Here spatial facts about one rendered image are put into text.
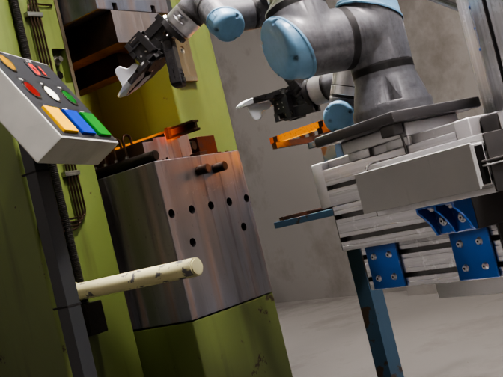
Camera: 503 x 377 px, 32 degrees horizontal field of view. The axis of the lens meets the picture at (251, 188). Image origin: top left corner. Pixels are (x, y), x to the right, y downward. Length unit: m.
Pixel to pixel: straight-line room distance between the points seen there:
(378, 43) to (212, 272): 1.09
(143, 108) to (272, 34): 1.42
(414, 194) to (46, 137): 0.85
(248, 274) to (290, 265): 4.35
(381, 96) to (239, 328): 1.14
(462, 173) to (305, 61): 0.39
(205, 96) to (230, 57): 4.22
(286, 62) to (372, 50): 0.16
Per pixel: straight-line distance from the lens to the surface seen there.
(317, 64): 1.60
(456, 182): 1.34
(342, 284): 6.54
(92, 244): 2.50
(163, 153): 2.56
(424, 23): 5.56
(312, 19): 1.60
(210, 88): 3.03
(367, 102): 1.63
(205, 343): 2.47
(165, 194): 2.44
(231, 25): 2.00
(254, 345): 2.63
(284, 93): 2.32
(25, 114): 1.95
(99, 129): 2.16
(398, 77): 1.63
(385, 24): 1.65
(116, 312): 2.52
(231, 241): 2.61
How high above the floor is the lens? 0.69
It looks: 2 degrees up
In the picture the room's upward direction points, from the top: 14 degrees counter-clockwise
